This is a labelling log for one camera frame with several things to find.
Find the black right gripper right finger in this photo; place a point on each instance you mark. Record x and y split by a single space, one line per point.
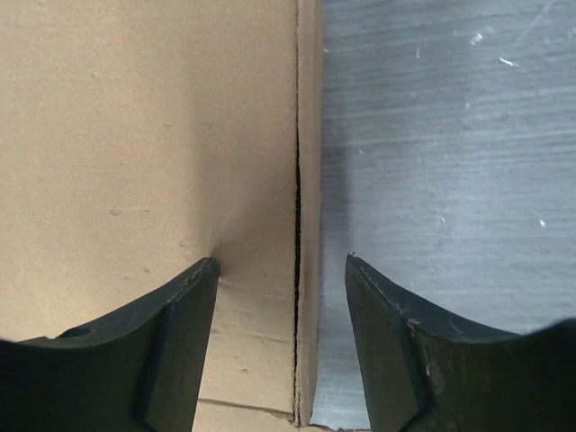
425 368

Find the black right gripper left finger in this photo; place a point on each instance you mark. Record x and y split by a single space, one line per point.
136 368

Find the brown cardboard box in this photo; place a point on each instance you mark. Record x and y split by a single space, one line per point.
139 137

